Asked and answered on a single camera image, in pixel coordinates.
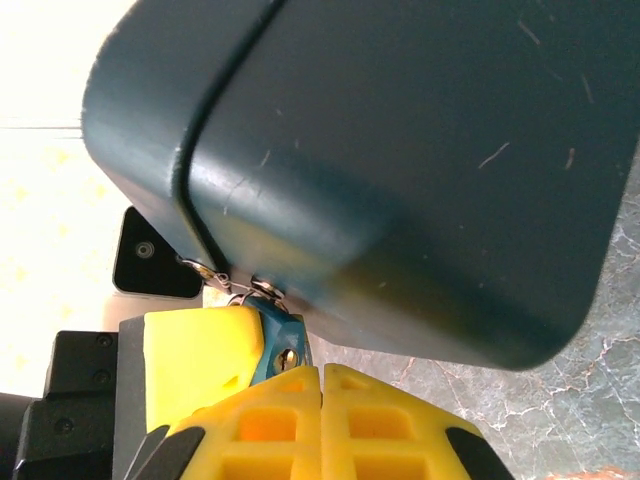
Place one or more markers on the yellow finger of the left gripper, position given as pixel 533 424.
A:
pixel 195 350

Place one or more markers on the starry night tin box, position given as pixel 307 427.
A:
pixel 400 175

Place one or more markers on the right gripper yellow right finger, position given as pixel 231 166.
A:
pixel 400 450

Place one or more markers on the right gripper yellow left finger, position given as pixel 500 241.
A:
pixel 240 450

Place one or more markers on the small blue padlock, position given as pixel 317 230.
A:
pixel 275 335

